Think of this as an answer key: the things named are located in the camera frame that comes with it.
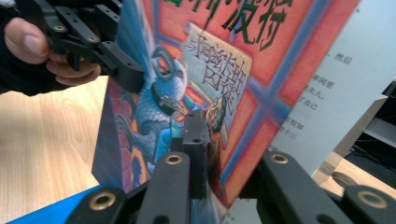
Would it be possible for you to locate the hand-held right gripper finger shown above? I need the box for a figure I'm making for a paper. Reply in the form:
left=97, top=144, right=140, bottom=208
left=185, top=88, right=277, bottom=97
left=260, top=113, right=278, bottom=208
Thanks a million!
left=181, top=108, right=211, bottom=200

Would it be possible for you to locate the red illustrated book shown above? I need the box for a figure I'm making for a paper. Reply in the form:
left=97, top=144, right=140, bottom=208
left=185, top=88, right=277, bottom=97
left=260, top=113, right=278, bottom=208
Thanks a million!
left=92, top=0, right=396, bottom=224

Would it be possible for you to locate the blue book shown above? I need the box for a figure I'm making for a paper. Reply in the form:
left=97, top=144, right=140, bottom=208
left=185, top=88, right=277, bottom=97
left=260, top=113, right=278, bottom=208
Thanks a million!
left=6, top=185, right=106, bottom=224

